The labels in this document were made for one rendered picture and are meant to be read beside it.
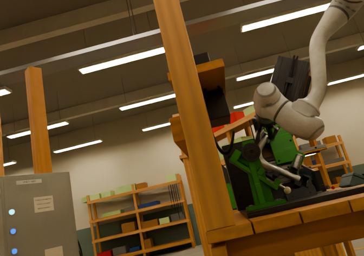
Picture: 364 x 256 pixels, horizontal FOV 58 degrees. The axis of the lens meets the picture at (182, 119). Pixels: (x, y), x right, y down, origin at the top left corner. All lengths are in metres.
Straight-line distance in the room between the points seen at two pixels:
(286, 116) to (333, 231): 0.43
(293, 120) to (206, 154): 0.40
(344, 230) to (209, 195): 0.42
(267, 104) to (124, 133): 10.27
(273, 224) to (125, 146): 10.43
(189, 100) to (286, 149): 0.74
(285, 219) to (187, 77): 0.53
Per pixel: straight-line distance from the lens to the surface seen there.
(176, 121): 1.16
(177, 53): 1.14
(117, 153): 11.37
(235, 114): 5.13
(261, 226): 1.02
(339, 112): 11.70
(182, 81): 1.10
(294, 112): 1.29
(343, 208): 1.06
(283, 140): 1.70
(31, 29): 6.26
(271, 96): 1.28
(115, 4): 5.88
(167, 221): 10.28
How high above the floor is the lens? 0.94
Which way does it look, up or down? 16 degrees up
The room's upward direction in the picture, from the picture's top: 13 degrees counter-clockwise
